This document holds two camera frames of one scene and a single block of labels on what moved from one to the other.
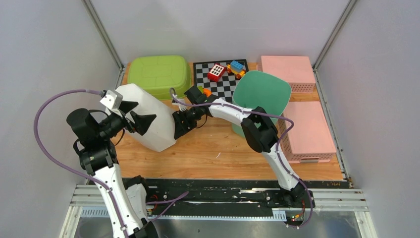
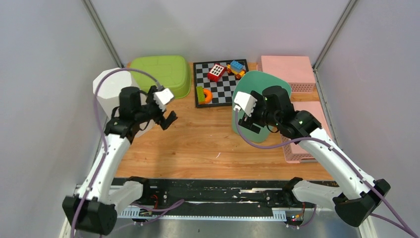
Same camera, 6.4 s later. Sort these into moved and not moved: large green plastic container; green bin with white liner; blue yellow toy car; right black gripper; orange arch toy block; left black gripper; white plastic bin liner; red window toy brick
Moved: white plastic bin liner; left black gripper; right black gripper
Not moved: orange arch toy block; green bin with white liner; red window toy brick; blue yellow toy car; large green plastic container
